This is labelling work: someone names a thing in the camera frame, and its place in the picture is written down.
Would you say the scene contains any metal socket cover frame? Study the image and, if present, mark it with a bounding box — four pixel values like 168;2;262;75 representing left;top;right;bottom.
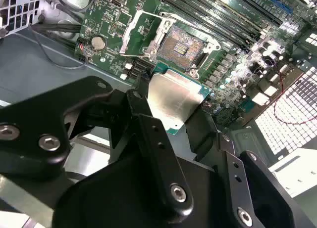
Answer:
119;9;178;59

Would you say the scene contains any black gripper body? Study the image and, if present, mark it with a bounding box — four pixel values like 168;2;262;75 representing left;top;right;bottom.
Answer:
53;151;236;228

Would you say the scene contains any silver CPU with green edge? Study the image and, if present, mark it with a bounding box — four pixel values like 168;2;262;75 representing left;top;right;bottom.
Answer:
147;62;213;135

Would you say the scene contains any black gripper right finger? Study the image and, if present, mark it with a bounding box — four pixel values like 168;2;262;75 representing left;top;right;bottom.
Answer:
185;111;315;228

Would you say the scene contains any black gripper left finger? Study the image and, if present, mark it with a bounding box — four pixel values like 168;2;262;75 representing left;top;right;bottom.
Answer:
0;76;194;224

